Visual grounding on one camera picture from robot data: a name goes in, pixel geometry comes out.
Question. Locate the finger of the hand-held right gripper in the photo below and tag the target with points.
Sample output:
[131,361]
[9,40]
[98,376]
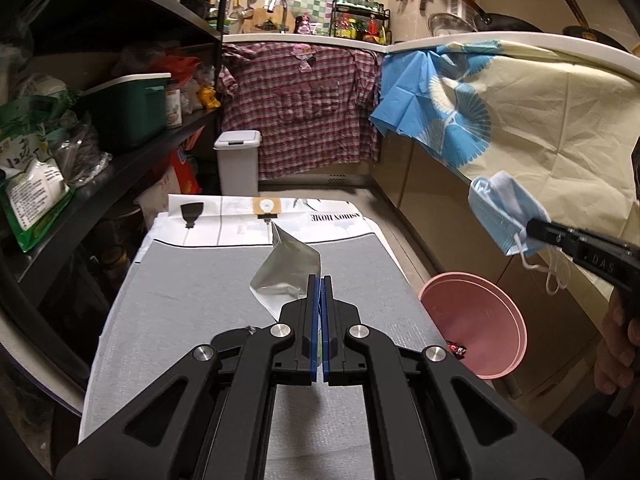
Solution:
[550,235]

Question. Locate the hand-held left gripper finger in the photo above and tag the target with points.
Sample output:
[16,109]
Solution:
[314,355]
[326,355]

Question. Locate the blue face mask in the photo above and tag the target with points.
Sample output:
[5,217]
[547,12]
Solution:
[500,210]

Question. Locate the silver foil pouch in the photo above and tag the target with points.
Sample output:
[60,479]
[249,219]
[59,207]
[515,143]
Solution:
[285,265]

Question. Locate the pink plastic basin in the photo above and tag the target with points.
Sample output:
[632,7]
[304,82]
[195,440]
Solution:
[475,315]

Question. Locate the red snack wrapper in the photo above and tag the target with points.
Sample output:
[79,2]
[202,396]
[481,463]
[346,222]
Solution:
[456,349]

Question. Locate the white lidded trash bin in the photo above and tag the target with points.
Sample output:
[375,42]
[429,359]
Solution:
[237,170]

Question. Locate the person's right hand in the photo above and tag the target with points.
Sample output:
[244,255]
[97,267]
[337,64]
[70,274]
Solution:
[622,355]

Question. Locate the cream and blue cloth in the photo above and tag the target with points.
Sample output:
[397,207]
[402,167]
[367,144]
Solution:
[550,110]

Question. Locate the grey padded mat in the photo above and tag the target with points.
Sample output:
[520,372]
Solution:
[200,285]

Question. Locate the white printed sheet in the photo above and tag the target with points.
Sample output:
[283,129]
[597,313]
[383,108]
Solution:
[235,220]

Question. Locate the black frying pan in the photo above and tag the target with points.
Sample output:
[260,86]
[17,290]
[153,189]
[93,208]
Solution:
[595,35]
[505,22]

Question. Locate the orange rice bag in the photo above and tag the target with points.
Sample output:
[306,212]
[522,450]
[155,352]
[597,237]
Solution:
[182,172]

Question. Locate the steel pot lid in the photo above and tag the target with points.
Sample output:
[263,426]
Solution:
[450,25]

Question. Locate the red plaid shirt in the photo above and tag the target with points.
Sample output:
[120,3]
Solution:
[300,110]

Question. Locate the yellow toy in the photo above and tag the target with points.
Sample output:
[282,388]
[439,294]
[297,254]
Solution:
[209,97]

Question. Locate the white label jar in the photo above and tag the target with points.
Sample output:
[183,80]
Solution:
[173,107]

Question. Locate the black spice rack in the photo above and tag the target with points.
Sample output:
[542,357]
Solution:
[360,22]

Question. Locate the green storage box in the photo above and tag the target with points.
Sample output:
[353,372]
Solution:
[125,115]

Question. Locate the clear bag of dark food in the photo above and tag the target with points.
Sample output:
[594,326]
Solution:
[82,152]

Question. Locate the red bag on shelf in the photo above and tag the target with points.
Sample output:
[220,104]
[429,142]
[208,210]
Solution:
[175,67]

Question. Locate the pink bottle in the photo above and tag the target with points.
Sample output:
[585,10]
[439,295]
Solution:
[303,25]

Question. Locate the green food bag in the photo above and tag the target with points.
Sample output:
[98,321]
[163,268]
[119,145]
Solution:
[30,195]

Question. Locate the chrome kitchen faucet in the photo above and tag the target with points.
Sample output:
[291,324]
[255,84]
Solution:
[280,2]

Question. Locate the black shelf rack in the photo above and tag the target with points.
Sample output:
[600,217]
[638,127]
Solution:
[125,10]

